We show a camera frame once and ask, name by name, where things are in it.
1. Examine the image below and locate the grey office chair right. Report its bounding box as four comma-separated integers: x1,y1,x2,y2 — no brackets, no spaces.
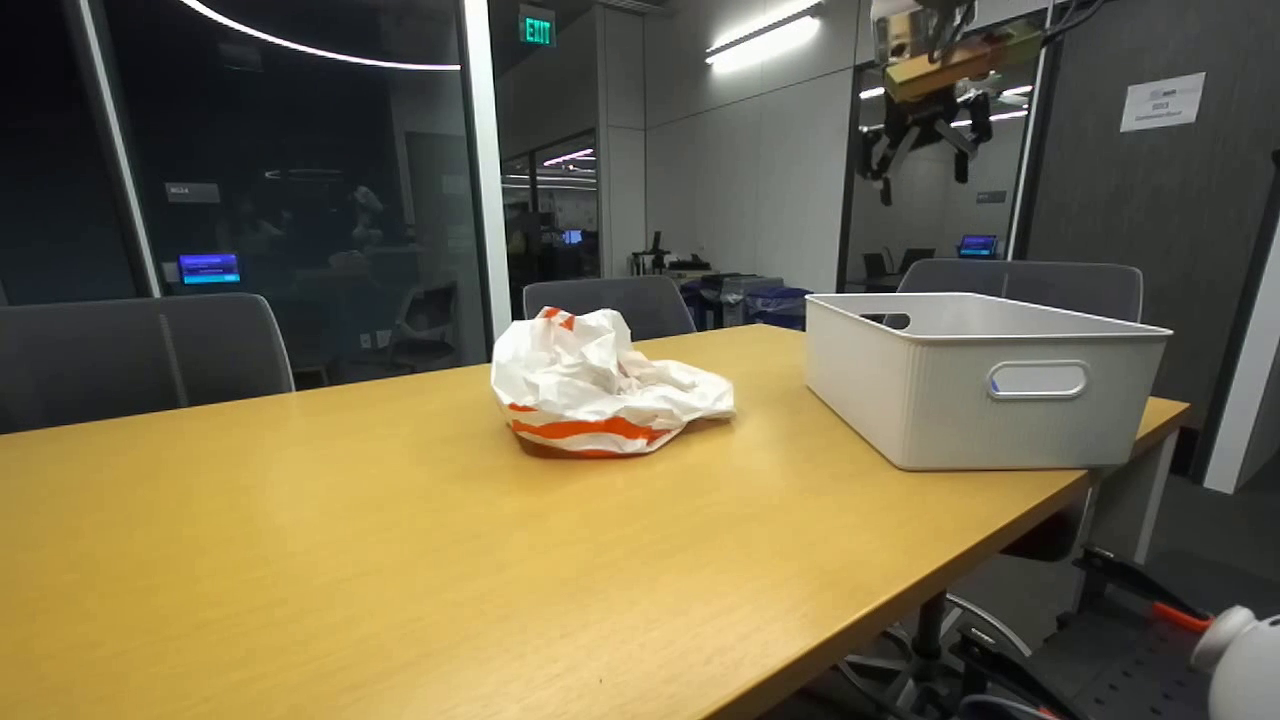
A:
901,259,1142,321

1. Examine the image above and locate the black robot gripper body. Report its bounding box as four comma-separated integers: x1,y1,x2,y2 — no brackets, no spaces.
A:
880,87,993,150

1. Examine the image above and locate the white paper wall sign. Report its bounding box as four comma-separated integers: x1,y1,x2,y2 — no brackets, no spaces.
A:
1121,71,1207,130

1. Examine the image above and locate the ceiling light strip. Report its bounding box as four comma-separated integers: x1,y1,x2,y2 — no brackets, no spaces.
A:
704,0,826,71

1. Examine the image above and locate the grey office chair left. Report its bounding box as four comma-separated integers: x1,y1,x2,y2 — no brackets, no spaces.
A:
0,290,297,433

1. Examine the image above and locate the green exit sign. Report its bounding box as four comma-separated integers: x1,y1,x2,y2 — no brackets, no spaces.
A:
521,13,554,48

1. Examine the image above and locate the blue lit monitor screen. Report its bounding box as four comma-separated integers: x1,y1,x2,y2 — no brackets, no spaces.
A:
174,250,242,287

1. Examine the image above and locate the grey office chair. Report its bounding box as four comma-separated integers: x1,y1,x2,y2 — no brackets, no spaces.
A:
521,276,692,339
901,259,1142,321
0,290,297,433

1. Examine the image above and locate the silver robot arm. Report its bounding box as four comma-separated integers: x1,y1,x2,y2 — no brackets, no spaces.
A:
857,0,1045,195

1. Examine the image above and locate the white orange plastic bag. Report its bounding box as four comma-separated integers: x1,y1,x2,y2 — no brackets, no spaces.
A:
486,303,734,454

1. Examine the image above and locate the grey office chair middle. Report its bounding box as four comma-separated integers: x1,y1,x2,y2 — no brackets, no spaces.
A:
521,276,692,339

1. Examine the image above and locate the red handled tool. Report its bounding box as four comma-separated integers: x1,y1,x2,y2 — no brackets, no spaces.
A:
1075,548,1211,635

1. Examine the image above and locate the white plastic organization bin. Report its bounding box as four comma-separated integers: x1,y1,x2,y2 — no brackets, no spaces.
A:
805,290,1173,466

